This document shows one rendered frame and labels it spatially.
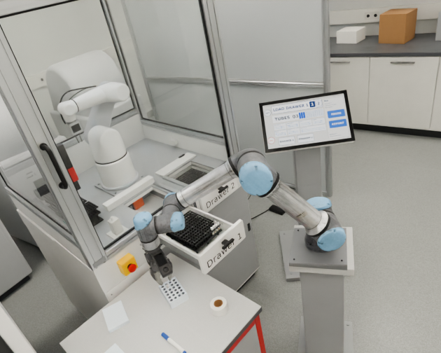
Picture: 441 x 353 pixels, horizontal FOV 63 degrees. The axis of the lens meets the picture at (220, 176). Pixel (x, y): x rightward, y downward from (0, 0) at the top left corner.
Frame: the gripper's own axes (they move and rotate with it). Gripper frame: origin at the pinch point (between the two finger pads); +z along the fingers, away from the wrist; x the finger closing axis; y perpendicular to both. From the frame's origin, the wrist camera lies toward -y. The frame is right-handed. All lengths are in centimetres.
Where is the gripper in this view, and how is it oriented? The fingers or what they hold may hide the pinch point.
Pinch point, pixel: (166, 281)
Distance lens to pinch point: 165.4
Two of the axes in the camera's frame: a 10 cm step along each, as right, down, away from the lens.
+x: -8.4, 4.0, -3.7
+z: 1.7, 8.4, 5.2
